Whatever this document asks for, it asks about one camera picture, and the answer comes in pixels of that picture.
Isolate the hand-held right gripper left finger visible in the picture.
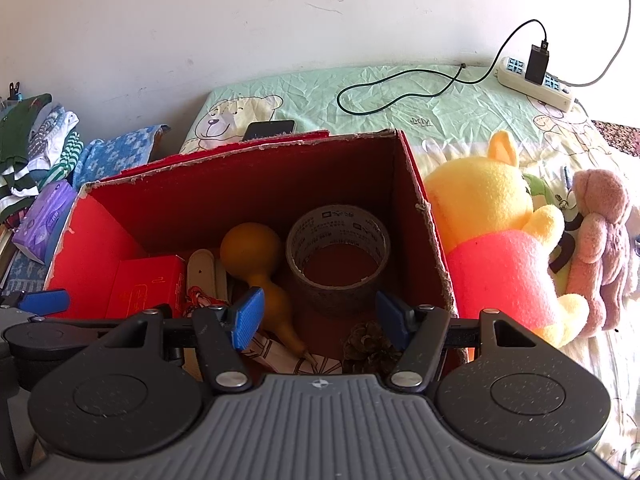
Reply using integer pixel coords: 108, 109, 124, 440
100, 286, 266, 395

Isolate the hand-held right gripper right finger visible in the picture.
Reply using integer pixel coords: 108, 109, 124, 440
375, 290, 541, 395

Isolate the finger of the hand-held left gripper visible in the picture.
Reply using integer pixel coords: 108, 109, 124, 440
17, 288, 71, 317

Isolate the pine cone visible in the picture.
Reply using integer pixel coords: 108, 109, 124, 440
342, 321, 401, 375

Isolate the brown gourd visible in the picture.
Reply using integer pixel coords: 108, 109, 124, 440
220, 222, 318, 361

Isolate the grey tape roll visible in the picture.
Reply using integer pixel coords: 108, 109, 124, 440
285, 205, 392, 317

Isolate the red cardboard box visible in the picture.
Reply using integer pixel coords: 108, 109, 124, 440
42, 129, 473, 376

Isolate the small red gift packet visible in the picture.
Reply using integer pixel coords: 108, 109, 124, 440
105, 255, 188, 321

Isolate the purple tissue pack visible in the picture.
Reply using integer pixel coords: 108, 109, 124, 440
11, 180, 78, 266

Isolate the pile of folded clothes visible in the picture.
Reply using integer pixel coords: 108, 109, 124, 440
0, 130, 86, 221

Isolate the yellow bear plush toy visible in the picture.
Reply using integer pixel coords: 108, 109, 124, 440
424, 130, 591, 348

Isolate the blue white patterned cloth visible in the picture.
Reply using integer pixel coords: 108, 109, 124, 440
0, 124, 171, 296

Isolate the white grey patterned garment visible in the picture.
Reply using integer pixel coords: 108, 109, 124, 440
27, 104, 81, 161

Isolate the dark green garment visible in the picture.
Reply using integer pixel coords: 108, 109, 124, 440
0, 92, 53, 171

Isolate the black smartphone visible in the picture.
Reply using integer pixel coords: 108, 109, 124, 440
241, 119, 297, 142

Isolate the green bear print sheet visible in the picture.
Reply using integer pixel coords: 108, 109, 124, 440
179, 62, 640, 201

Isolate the green plush toy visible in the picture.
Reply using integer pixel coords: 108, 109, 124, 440
522, 172, 583, 293

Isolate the pink plush toy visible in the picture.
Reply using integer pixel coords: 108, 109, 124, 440
565, 169, 635, 338

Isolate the white power strip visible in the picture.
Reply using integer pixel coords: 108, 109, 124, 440
496, 56, 577, 112

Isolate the dark patterned blanket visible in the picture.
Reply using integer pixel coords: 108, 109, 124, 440
592, 119, 640, 157

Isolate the black charger plug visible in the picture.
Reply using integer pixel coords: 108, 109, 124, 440
524, 44, 552, 85

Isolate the black charging cable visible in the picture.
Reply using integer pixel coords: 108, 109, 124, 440
336, 19, 551, 116

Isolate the grey power cable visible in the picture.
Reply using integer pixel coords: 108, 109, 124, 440
570, 0, 632, 88

